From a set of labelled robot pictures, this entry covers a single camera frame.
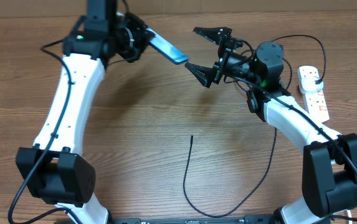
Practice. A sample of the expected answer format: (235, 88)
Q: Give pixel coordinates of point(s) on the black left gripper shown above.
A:
(144, 36)

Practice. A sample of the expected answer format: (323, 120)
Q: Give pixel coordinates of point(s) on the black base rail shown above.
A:
(190, 221)

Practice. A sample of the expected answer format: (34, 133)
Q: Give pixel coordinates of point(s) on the white charger plug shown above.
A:
(310, 85)

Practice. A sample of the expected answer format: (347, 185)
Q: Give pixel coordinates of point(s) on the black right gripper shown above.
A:
(222, 37)

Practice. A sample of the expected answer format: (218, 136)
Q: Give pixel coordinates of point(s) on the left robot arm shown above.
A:
(53, 168)

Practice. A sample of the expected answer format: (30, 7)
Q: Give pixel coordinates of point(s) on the blue Galaxy smartphone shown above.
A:
(166, 48)

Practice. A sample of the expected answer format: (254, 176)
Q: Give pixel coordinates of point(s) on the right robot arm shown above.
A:
(329, 176)

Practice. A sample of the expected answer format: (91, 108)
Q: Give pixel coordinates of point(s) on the white power strip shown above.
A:
(314, 103)

